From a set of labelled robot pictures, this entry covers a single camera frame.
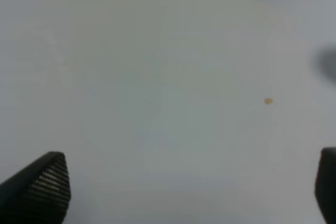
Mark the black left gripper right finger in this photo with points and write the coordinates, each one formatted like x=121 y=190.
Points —
x=325 y=184

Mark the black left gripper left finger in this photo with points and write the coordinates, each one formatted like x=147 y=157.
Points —
x=39 y=193

